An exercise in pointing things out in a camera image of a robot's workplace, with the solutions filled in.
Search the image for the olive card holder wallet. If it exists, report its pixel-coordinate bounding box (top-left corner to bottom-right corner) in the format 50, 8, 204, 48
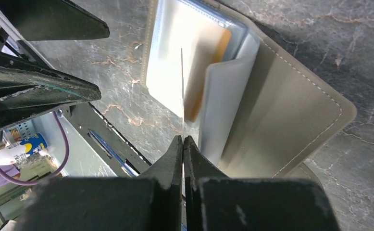
141, 0, 357, 181

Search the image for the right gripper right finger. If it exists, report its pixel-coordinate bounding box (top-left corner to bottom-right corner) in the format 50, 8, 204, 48
183, 136, 340, 231

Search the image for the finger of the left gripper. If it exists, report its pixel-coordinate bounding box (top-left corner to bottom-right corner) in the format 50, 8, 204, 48
0, 52, 101, 130
0, 0, 110, 41

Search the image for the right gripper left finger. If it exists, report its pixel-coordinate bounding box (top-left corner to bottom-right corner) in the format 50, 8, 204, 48
15, 135, 183, 231

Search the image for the blue yellow white bottle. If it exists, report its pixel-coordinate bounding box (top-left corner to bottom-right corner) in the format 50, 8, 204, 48
0, 133, 48, 166

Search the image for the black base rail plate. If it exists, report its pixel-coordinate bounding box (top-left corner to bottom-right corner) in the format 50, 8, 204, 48
18, 41, 151, 179

